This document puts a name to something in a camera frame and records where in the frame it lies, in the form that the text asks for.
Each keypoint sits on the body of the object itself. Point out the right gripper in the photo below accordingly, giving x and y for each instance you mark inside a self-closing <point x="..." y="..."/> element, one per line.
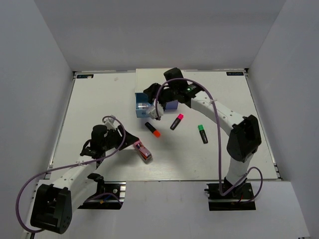
<point x="151" y="91"/>

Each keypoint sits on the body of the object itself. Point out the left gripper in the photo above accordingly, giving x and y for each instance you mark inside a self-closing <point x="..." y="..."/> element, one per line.
<point x="129" y="140"/>

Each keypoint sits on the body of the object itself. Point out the white drawer organizer box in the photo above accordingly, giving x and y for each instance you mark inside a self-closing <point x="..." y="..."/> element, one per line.
<point x="146" y="77"/>

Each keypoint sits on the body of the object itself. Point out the small blue drawer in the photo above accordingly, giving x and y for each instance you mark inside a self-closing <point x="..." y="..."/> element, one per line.
<point x="141" y="97"/>

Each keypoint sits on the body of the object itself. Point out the pink cap clip tube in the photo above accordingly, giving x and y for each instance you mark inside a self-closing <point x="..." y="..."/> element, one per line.
<point x="144" y="153"/>

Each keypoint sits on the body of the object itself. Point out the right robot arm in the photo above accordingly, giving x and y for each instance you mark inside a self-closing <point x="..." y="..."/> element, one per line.
<point x="243" y="132"/>

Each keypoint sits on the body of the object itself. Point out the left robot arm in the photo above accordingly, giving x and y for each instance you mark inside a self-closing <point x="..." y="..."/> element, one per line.
<point x="55" y="203"/>

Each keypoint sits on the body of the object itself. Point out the wide blue drawer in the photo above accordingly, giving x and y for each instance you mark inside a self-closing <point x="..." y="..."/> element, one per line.
<point x="173" y="105"/>

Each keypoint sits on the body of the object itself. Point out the orange cap highlighter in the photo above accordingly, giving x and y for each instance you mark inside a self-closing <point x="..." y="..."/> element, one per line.
<point x="152" y="129"/>

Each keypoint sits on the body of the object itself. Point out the pink cap highlighter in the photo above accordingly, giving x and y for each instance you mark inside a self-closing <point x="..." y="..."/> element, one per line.
<point x="177" y="121"/>

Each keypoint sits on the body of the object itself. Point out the green cap highlighter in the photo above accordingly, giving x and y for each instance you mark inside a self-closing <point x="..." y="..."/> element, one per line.
<point x="202" y="134"/>

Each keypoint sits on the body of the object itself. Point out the left corner label sticker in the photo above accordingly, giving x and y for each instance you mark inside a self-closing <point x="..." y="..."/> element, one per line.
<point x="84" y="76"/>

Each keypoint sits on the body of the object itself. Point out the corner label sticker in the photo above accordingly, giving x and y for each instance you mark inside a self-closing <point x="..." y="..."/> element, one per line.
<point x="84" y="76"/>
<point x="234" y="73"/>

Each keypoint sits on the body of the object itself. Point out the right corner label sticker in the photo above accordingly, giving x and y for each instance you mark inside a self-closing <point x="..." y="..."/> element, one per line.
<point x="234" y="73"/>

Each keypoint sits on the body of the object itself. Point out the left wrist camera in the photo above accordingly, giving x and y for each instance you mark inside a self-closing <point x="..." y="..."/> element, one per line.
<point x="109" y="122"/>

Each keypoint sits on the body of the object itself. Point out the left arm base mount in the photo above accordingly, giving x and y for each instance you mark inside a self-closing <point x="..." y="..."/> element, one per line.
<point x="109" y="196"/>

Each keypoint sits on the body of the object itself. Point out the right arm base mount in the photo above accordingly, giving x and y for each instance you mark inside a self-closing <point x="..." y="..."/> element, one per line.
<point x="238" y="201"/>

